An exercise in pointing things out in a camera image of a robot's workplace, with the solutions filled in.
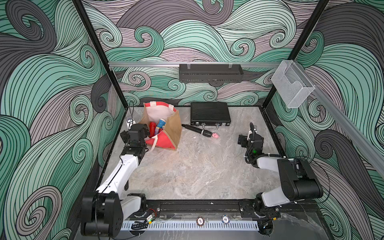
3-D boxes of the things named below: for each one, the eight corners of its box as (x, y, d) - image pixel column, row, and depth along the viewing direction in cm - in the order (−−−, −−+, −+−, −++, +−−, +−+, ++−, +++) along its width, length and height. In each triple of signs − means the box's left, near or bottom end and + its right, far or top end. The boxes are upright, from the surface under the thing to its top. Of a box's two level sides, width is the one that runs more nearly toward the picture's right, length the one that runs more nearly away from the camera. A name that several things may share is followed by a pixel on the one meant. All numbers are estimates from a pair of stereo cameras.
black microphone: (181, 127, 108) (181, 125, 106) (183, 125, 110) (182, 122, 108) (211, 138, 102) (211, 135, 100) (212, 134, 104) (212, 132, 102)
